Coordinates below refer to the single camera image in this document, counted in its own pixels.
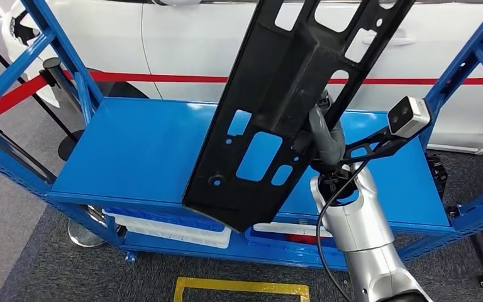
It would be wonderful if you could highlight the red barrier belt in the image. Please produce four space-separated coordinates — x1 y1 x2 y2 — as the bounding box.
0 75 48 121
60 70 483 86

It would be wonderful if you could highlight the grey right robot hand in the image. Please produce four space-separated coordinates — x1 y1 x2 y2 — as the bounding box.
308 89 347 167

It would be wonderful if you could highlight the white car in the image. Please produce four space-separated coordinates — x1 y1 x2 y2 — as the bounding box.
1 0 483 155

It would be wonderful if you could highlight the white car door handle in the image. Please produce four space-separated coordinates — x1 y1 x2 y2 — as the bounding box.
362 30 416 47

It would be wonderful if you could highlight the blue plastic bin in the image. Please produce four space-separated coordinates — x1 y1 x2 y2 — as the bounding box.
101 207 226 233
245 226 348 259

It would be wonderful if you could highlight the red part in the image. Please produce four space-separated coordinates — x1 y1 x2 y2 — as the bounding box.
287 233 323 245

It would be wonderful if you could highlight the blue metal shelf rack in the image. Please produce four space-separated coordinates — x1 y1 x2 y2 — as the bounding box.
0 0 483 272

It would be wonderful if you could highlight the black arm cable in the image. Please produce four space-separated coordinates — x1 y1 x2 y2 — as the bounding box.
315 160 369 302

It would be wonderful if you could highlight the long black plastic panel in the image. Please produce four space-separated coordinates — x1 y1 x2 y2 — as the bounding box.
182 0 416 233

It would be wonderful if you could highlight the black camera mounting bracket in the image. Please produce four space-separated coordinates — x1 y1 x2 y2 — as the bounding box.
341 125 409 165

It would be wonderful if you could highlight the chrome stanchion post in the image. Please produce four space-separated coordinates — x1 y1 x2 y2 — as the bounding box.
39 57 84 121
0 118 107 249

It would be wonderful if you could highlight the yellow floor tape square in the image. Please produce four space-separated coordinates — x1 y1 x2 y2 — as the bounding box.
173 276 311 302

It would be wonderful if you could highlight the black stanchion with round base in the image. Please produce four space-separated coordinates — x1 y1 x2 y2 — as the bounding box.
0 26 85 162

